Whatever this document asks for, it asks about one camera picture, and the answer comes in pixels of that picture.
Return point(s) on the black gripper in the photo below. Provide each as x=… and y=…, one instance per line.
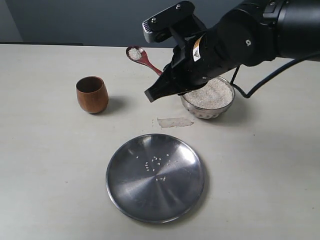
x=190, y=69

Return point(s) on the dark red wooden spoon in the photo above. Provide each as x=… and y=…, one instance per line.
x=139, y=55

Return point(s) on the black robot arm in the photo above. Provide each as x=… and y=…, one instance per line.
x=253, y=32

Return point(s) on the steel bowl of rice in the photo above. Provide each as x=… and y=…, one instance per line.
x=210, y=101

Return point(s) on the clear tape strip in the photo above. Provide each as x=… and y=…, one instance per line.
x=175, y=122

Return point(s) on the brown wooden cup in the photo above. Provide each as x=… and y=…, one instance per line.
x=92, y=95

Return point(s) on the round steel plate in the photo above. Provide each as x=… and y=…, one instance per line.
x=155, y=178

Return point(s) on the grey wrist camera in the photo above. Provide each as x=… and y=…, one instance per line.
x=177, y=21

